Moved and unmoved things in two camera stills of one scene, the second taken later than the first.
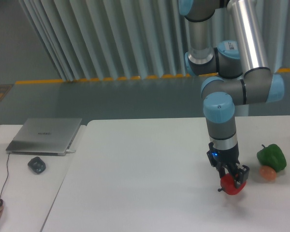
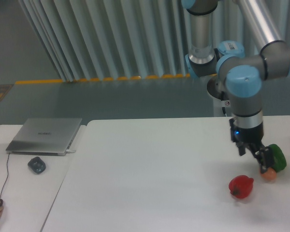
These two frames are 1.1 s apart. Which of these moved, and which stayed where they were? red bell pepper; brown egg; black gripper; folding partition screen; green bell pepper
Moved: red bell pepper; black gripper
Stayed: green bell pepper; brown egg; folding partition screen
